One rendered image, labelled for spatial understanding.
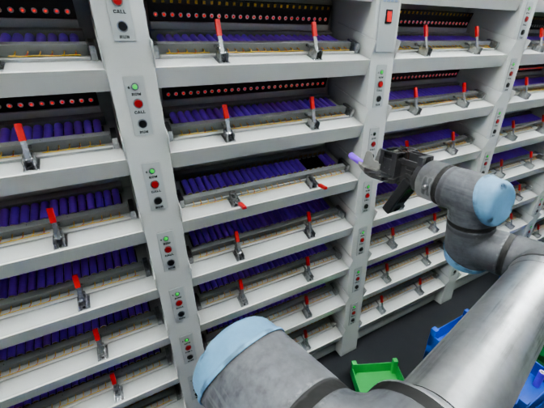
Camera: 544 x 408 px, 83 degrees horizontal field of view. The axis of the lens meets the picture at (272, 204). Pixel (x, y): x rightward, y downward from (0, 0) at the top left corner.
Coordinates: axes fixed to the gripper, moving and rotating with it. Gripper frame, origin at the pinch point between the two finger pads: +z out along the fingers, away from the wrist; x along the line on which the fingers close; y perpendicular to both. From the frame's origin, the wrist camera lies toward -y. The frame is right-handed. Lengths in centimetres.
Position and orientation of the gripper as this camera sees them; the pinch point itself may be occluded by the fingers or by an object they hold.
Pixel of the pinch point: (364, 165)
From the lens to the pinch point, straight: 93.0
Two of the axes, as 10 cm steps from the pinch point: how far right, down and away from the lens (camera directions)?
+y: -0.3, -9.1, -4.2
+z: -4.6, -3.6, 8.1
